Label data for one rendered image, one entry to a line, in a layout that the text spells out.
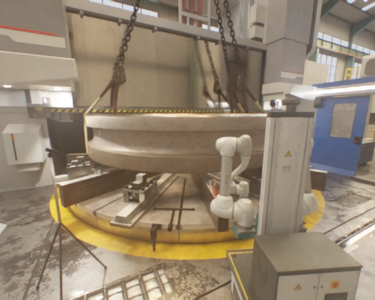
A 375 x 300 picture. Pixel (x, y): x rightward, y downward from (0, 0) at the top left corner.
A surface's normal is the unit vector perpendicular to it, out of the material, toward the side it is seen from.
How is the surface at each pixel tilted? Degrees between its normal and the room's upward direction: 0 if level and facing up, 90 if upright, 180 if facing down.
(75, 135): 90
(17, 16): 90
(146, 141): 90
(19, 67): 90
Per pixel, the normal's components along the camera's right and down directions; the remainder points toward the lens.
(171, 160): -0.10, 0.19
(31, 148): 0.45, 0.18
